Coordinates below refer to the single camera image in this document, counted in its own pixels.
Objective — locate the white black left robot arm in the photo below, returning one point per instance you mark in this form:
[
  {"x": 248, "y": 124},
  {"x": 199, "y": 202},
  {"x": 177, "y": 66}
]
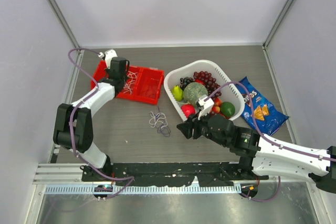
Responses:
[{"x": 73, "y": 125}]

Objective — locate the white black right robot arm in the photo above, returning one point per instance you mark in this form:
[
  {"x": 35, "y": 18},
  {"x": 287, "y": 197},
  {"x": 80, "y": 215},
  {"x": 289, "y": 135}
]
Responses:
[{"x": 265, "y": 155}]

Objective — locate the white plastic fruit basket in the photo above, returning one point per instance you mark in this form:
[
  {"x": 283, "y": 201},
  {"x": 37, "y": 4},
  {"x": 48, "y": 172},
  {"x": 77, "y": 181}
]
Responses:
[{"x": 229, "y": 93}]

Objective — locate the green netted melon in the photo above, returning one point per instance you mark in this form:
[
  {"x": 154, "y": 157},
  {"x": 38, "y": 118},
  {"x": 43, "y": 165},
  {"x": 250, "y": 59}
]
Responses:
[{"x": 193, "y": 92}]

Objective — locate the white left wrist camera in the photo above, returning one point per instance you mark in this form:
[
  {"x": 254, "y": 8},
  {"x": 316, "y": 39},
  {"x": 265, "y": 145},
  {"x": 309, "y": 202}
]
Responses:
[{"x": 107, "y": 56}]

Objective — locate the red bin middle compartment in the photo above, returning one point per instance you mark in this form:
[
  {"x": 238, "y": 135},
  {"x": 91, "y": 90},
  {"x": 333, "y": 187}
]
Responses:
[{"x": 131, "y": 85}]

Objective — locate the red bin compartment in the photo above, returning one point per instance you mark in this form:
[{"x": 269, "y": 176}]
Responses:
[
  {"x": 131, "y": 85},
  {"x": 149, "y": 88}
]

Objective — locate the blue chips bag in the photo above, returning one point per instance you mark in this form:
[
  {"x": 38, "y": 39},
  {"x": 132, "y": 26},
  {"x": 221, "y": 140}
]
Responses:
[{"x": 268, "y": 118}]

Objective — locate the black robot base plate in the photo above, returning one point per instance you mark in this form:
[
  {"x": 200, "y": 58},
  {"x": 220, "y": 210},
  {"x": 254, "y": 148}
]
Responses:
[{"x": 208, "y": 174}]

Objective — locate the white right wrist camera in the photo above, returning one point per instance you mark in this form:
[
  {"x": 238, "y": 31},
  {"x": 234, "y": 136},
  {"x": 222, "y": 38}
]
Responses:
[{"x": 204, "y": 105}]

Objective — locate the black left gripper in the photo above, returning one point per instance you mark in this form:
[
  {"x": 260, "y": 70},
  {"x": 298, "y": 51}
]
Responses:
[{"x": 125, "y": 75}]

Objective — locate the green lime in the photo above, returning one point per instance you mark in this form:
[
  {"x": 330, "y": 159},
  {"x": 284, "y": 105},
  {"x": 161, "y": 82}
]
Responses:
[{"x": 227, "y": 109}]

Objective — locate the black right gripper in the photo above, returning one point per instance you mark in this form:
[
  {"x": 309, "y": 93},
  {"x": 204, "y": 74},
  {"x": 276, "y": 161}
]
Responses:
[{"x": 192, "y": 122}]

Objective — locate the yellow green pear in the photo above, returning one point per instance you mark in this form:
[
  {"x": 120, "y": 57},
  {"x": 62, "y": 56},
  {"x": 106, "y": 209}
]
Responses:
[{"x": 177, "y": 93}]

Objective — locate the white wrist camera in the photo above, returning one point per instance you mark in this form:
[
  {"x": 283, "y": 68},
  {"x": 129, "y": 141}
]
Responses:
[
  {"x": 107, "y": 56},
  {"x": 204, "y": 105}
]

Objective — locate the dark red grape bunch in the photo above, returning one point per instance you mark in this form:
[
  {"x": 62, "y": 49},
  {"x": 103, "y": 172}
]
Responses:
[{"x": 207, "y": 80}]

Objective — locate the red bin right compartment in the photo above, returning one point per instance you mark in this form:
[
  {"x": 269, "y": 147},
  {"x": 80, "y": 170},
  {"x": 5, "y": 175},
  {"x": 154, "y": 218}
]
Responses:
[{"x": 149, "y": 88}]

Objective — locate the dark blue grape bunch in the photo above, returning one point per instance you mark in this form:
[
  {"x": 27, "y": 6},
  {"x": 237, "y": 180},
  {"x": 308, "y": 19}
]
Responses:
[{"x": 185, "y": 81}]

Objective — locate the red yellow peach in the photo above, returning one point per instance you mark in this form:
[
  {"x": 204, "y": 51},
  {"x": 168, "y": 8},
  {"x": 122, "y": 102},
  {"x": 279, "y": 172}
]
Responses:
[{"x": 216, "y": 107}]

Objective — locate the red fruit in basket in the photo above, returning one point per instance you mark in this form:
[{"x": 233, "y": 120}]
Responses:
[{"x": 188, "y": 110}]

